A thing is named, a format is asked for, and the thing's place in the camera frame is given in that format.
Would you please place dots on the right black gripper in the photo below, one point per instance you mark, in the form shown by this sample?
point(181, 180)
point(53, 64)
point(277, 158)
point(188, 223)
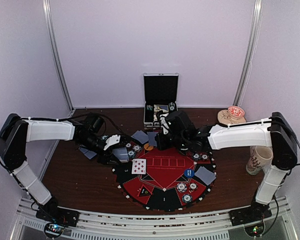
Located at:
point(161, 145)

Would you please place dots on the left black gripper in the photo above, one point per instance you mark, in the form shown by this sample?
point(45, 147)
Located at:
point(105, 158)

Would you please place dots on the single card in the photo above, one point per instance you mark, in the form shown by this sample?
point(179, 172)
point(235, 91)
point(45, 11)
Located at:
point(152, 138)

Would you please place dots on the blue checkered card deck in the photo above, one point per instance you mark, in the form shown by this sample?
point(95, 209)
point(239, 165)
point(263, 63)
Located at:
point(121, 153)

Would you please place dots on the teal chip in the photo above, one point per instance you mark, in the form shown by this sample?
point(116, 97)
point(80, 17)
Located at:
point(131, 154)

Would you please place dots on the eight of diamonds card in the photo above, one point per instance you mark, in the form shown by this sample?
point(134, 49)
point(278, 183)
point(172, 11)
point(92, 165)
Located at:
point(139, 166)

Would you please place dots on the blue chip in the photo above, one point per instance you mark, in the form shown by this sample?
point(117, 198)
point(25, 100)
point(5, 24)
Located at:
point(187, 198)

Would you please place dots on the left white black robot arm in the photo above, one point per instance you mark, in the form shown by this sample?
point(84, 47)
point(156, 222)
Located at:
point(20, 137)

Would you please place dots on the chip stack under right arm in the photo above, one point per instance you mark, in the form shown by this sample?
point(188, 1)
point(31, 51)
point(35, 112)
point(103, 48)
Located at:
point(258, 160)

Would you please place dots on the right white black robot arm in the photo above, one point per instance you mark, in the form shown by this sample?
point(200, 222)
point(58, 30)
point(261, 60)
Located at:
point(272, 141)

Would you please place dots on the yellow big blind button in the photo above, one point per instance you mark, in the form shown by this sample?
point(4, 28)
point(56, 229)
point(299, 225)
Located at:
point(148, 147)

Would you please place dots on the chip on seat five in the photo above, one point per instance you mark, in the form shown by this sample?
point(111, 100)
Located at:
point(136, 148)

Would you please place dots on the card decks in case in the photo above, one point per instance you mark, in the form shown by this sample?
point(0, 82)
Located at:
point(160, 107)

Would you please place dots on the chips in case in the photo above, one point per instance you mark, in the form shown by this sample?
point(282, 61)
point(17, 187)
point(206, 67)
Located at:
point(172, 106)

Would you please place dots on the round red black poker mat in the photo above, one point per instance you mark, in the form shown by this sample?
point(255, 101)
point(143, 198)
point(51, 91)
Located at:
point(156, 190)

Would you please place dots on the blue small blind button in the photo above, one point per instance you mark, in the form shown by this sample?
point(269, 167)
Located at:
point(189, 173)

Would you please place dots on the red chip on seat eight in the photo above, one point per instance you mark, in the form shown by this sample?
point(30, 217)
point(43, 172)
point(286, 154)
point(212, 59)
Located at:
point(205, 157)

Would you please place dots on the white chip stack near ten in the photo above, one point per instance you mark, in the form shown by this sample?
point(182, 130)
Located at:
point(181, 187)

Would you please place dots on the aluminium poker case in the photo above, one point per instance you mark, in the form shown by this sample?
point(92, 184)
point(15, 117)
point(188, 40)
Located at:
point(159, 89)

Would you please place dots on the round wooden board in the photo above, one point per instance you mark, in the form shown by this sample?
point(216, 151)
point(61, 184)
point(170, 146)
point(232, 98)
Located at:
point(225, 118)

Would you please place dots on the red white patterned bowl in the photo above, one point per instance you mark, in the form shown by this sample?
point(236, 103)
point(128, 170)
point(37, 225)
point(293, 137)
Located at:
point(236, 111)

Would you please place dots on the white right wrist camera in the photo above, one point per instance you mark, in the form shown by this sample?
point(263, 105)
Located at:
point(161, 117)

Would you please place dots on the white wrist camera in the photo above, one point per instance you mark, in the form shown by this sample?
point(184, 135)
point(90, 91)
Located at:
point(161, 117)
point(112, 140)

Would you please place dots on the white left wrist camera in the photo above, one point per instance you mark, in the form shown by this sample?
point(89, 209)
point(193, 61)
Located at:
point(112, 140)

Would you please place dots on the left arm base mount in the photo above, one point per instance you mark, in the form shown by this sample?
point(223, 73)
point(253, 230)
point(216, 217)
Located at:
point(61, 216)

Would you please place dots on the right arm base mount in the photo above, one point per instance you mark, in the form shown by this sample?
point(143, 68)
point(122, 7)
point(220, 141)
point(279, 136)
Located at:
point(253, 213)

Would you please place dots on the aluminium front rail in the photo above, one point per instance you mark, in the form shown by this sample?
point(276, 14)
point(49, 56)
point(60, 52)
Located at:
point(213, 225)

